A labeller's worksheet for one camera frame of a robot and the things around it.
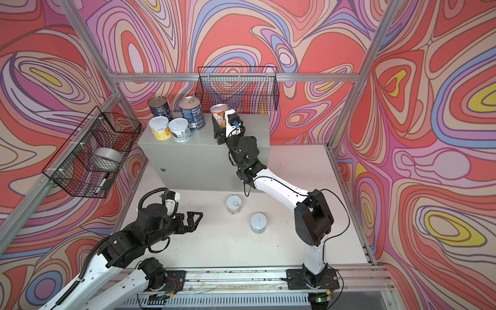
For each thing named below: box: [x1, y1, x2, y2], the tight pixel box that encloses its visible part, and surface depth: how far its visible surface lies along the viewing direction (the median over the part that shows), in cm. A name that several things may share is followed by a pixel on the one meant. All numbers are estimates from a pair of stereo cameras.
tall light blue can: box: [178, 96, 205, 132], surface depth 75 cm
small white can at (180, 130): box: [167, 117, 193, 143], surface depth 74 cm
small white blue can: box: [249, 212, 268, 235], surface depth 86 cm
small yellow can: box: [148, 115, 172, 141], surface depth 75 cm
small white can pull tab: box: [226, 194, 243, 216], surface depth 91 cm
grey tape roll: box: [93, 147, 124, 173], surface depth 74 cm
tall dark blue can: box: [147, 95, 174, 122], surface depth 75 cm
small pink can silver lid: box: [209, 103, 229, 128], surface depth 68 cm
